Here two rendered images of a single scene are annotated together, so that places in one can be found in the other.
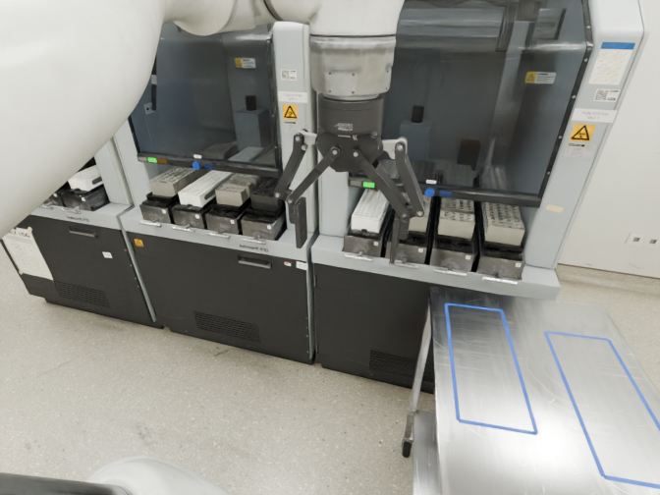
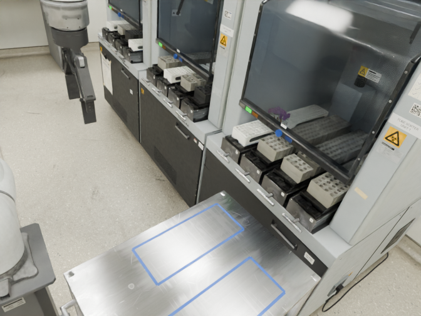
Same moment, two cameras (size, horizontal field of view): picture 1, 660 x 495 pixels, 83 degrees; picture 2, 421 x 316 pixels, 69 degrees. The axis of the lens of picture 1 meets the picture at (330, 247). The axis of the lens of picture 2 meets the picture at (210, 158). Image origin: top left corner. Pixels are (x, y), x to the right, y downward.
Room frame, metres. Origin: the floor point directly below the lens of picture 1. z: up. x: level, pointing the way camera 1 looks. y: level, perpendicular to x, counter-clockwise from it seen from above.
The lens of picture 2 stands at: (0.08, -0.70, 1.63)
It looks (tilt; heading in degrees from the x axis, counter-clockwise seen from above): 38 degrees down; 34
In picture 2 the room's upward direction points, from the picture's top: 9 degrees clockwise
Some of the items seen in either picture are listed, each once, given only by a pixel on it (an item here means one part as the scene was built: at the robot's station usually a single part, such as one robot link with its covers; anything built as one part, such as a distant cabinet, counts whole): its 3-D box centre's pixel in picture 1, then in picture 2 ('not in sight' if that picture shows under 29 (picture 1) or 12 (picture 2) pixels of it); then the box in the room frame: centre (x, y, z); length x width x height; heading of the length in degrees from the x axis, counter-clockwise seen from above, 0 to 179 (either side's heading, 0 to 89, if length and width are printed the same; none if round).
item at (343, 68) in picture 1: (351, 66); (66, 12); (0.45, -0.02, 1.43); 0.09 x 0.09 x 0.06
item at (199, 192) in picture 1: (209, 187); (187, 74); (1.49, 0.51, 0.83); 0.30 x 0.10 x 0.06; 164
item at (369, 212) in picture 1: (372, 207); (260, 130); (1.29, -0.16, 0.83); 0.30 x 0.10 x 0.06; 164
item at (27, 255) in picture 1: (22, 251); (105, 73); (1.59, 1.57, 0.43); 0.27 x 0.02 x 0.36; 74
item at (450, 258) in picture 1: (453, 215); (322, 167); (1.33, -0.50, 0.78); 0.73 x 0.14 x 0.09; 164
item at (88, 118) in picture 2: (396, 237); (88, 110); (0.43, -0.09, 1.22); 0.03 x 0.01 x 0.07; 164
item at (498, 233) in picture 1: (503, 234); (321, 193); (1.07, -0.58, 0.85); 0.12 x 0.02 x 0.06; 73
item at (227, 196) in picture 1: (230, 196); (187, 84); (1.35, 0.40, 0.85); 0.12 x 0.02 x 0.06; 75
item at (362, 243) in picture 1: (378, 205); (277, 133); (1.42, -0.20, 0.78); 0.73 x 0.14 x 0.09; 164
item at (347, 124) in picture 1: (350, 134); (72, 46); (0.45, -0.02, 1.36); 0.08 x 0.07 x 0.09; 74
